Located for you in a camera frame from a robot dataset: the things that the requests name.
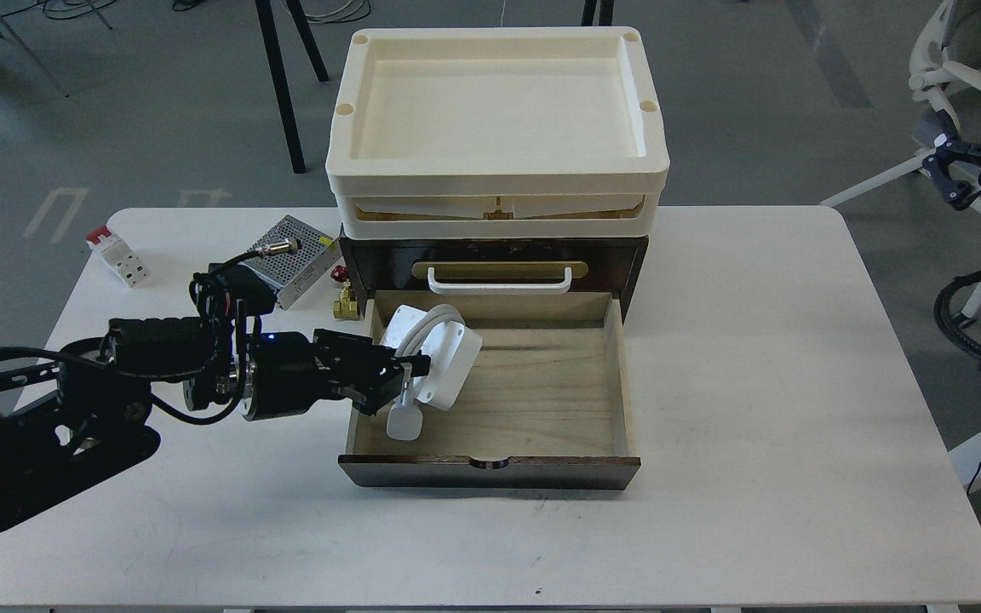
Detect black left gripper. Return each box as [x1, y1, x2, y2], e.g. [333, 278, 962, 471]
[240, 329, 432, 421]

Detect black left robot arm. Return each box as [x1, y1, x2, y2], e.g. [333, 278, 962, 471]
[0, 239, 431, 532]

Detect dark wooden cabinet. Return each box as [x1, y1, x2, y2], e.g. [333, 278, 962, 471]
[339, 234, 650, 314]

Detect white office chair base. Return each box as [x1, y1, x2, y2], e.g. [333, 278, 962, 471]
[821, 0, 981, 320]

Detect metal mesh power supply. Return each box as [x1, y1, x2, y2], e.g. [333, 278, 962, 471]
[243, 215, 341, 310]

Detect open wooden drawer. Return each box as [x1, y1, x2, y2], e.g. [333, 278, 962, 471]
[338, 290, 641, 491]

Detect white red circuit breaker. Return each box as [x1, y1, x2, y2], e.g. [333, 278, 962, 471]
[85, 225, 151, 287]

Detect cream plastic stacked tray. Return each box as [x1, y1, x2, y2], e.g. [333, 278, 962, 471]
[324, 26, 670, 240]

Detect brass valve red handle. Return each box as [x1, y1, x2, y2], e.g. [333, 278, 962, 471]
[330, 265, 361, 321]

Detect white cabinet handle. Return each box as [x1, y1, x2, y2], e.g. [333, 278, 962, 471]
[426, 266, 573, 295]

